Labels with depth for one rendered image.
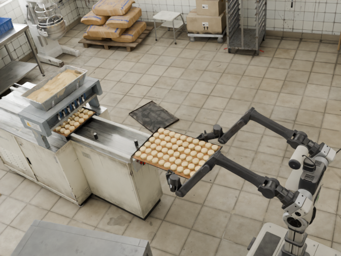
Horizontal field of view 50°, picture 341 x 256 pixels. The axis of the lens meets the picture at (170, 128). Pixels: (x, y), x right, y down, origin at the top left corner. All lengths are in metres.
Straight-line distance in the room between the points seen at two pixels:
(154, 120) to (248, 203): 1.77
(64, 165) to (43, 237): 2.10
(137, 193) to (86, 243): 1.97
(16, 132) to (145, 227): 1.56
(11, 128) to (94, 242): 2.69
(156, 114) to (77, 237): 3.59
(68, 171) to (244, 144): 1.99
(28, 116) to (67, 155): 0.50
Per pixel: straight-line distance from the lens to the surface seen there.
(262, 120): 2.51
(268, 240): 3.20
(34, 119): 3.31
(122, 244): 1.37
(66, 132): 3.47
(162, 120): 4.77
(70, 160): 3.59
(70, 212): 4.03
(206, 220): 3.63
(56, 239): 1.47
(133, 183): 3.25
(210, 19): 6.25
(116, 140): 3.31
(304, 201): 2.19
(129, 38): 6.55
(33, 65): 6.46
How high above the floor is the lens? 2.93
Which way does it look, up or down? 39 degrees down
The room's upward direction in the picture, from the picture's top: 10 degrees counter-clockwise
